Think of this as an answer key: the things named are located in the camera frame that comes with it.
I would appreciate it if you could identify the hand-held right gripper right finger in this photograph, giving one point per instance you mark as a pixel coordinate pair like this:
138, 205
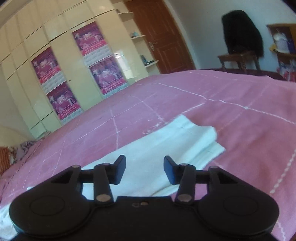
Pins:
170, 171

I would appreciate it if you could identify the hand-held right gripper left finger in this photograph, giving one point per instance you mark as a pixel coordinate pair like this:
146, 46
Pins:
120, 169

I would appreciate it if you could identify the cream corner shelf unit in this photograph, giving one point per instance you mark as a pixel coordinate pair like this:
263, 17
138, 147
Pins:
138, 37

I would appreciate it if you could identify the pink checked bedspread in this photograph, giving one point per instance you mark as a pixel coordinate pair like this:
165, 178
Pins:
231, 104

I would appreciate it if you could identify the lilac cloth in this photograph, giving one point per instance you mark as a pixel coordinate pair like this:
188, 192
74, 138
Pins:
24, 150

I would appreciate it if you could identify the brown wooden door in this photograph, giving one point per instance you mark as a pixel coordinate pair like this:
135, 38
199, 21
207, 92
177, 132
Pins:
166, 34

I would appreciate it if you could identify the dark shelf items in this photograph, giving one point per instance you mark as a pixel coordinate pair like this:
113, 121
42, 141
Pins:
148, 60

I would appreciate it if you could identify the purple wall poster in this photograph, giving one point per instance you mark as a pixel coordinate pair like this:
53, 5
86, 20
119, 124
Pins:
63, 100
90, 39
46, 64
107, 76

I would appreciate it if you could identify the wooden chair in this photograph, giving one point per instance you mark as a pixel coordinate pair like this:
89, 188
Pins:
238, 56

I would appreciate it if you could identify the white pants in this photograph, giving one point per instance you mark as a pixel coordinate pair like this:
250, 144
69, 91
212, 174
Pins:
150, 148

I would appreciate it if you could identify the orange striped pillow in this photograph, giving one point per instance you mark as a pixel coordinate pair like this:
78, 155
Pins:
4, 160

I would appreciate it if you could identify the black coat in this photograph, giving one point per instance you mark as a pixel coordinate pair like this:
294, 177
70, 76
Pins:
242, 32

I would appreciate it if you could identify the cream wardrobe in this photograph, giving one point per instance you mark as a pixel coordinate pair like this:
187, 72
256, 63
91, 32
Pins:
23, 69

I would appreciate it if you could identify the wooden cabinet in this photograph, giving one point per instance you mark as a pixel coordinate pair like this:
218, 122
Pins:
284, 55

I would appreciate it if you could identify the small yellow item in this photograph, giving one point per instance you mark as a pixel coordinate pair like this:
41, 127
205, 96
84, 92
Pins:
272, 48

